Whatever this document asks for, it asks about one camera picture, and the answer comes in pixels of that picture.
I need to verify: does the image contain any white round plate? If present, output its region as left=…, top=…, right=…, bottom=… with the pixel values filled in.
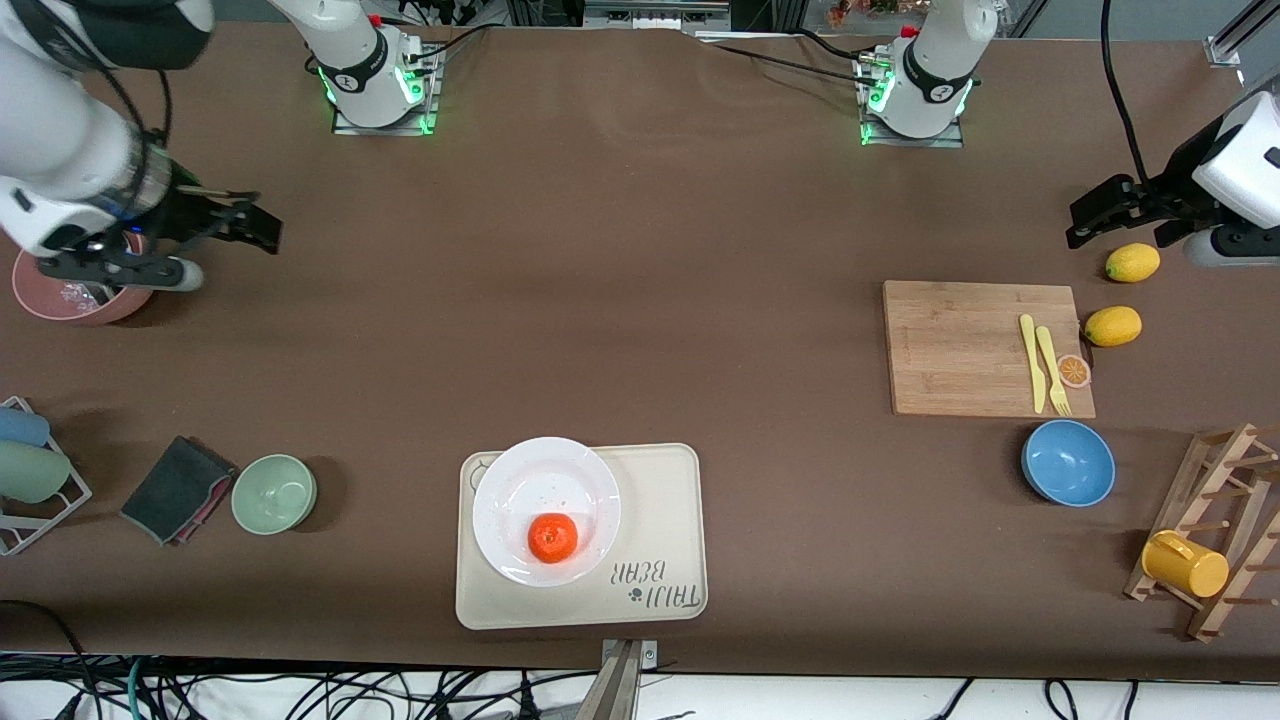
left=472, top=436, right=622, bottom=589

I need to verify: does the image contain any orange fruit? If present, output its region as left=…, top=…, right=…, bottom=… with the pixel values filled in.
left=527, top=512, right=580, bottom=565

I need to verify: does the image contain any yellow lemon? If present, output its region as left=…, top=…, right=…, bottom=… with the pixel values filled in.
left=1085, top=306, right=1142, bottom=348
left=1105, top=243, right=1162, bottom=283

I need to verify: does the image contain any yellow plastic fork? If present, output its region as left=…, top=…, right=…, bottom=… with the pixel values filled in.
left=1035, top=326, right=1073, bottom=418

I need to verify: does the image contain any yellow plastic knife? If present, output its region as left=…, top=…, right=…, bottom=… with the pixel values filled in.
left=1019, top=314, right=1047, bottom=414

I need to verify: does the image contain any pink bowl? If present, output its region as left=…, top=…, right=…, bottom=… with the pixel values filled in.
left=12, top=235, right=153, bottom=326

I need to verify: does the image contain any aluminium corner profile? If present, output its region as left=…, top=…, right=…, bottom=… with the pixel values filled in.
left=1205, top=0, right=1280, bottom=67

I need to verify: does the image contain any wooden cutting board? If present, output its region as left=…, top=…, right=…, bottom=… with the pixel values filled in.
left=882, top=281, right=1097, bottom=419

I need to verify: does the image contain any blue bowl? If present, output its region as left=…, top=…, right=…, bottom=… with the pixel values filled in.
left=1021, top=419, right=1117, bottom=508

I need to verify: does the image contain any pale green bowl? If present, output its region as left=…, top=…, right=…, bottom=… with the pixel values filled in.
left=231, top=454, right=318, bottom=536

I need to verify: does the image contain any dark grey folded cloth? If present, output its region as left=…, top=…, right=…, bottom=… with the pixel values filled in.
left=120, top=435, right=238, bottom=547

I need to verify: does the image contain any light blue cup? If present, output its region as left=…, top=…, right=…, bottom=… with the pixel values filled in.
left=0, top=406, right=51, bottom=448

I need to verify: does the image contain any wooden mug rack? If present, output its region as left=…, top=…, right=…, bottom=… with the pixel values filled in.
left=1124, top=423, right=1280, bottom=643

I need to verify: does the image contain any pale green cup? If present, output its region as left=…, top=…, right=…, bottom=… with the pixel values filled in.
left=0, top=441, right=73, bottom=504

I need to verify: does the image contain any colourful toy pile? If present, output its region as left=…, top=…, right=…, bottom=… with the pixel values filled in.
left=825, top=0, right=931, bottom=26

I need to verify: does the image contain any brown table cover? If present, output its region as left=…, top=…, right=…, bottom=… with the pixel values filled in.
left=0, top=18, right=1280, bottom=683

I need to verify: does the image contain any yellow mug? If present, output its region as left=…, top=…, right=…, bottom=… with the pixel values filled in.
left=1141, top=530, right=1230, bottom=599

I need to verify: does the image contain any beige bear print tray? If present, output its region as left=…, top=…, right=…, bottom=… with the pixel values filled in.
left=456, top=443, right=709, bottom=631

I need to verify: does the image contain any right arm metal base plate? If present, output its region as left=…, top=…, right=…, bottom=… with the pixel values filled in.
left=333, top=45, right=441, bottom=136

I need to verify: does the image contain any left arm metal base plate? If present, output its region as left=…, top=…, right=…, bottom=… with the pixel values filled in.
left=858, top=55, right=966, bottom=149

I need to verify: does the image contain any black table cable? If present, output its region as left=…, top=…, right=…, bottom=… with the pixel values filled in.
left=790, top=28, right=873, bottom=63
left=405, top=20, right=501, bottom=71
left=695, top=38, right=883, bottom=89

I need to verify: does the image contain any white wire rack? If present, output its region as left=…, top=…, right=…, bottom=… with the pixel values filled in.
left=0, top=396, right=93, bottom=557

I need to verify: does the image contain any black floor cable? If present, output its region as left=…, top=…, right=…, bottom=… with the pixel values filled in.
left=0, top=598, right=101, bottom=720

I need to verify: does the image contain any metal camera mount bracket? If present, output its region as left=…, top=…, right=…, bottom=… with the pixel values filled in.
left=575, top=638, right=659, bottom=720

